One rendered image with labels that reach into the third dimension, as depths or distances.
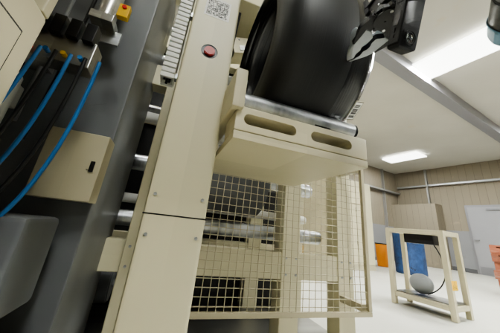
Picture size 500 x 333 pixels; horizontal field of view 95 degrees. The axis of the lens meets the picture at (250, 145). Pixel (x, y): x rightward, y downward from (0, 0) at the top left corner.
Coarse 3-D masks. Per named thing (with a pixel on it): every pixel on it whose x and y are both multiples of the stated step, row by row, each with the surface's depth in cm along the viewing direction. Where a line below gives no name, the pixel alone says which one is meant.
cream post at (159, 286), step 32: (224, 0) 71; (192, 32) 63; (224, 32) 67; (192, 64) 60; (224, 64) 64; (192, 96) 58; (192, 128) 55; (160, 160) 51; (192, 160) 53; (160, 192) 49; (192, 192) 51; (160, 224) 47; (192, 224) 49; (160, 256) 46; (192, 256) 47; (128, 288) 42; (160, 288) 44; (192, 288) 46; (128, 320) 41; (160, 320) 43
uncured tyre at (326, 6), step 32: (288, 0) 57; (320, 0) 55; (352, 0) 60; (256, 32) 92; (288, 32) 56; (320, 32) 55; (256, 64) 105; (288, 64) 56; (320, 64) 56; (352, 64) 58; (288, 96) 59; (320, 96) 60; (352, 96) 62
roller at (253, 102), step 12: (252, 96) 55; (252, 108) 55; (264, 108) 55; (276, 108) 56; (288, 108) 57; (300, 120) 59; (312, 120) 59; (324, 120) 60; (336, 120) 62; (348, 132) 63
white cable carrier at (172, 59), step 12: (192, 0) 68; (180, 12) 65; (192, 12) 72; (180, 24) 64; (180, 36) 63; (168, 48) 60; (180, 48) 62; (168, 60) 60; (168, 72) 59; (168, 84) 62
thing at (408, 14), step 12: (408, 0) 41; (420, 0) 42; (396, 12) 43; (408, 12) 41; (420, 12) 42; (396, 24) 42; (408, 24) 42; (396, 36) 42; (408, 36) 41; (396, 48) 42; (408, 48) 42
